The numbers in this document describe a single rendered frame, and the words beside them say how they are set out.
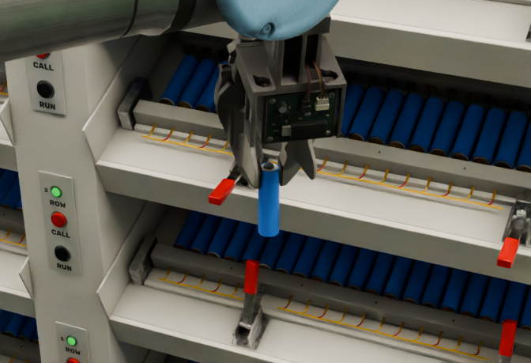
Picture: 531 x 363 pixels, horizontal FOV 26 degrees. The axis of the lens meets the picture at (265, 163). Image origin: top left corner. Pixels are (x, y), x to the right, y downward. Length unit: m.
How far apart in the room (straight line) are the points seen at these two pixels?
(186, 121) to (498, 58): 0.34
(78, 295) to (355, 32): 0.47
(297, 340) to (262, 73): 0.44
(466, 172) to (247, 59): 0.30
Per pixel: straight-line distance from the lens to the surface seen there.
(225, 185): 1.07
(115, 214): 1.24
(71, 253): 1.25
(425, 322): 1.20
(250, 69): 0.85
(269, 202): 0.98
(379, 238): 1.09
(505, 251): 1.00
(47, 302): 1.31
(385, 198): 1.09
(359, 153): 1.09
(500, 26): 0.98
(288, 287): 1.23
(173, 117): 1.16
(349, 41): 1.01
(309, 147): 0.92
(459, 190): 1.08
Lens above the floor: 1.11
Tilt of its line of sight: 29 degrees down
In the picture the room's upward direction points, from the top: straight up
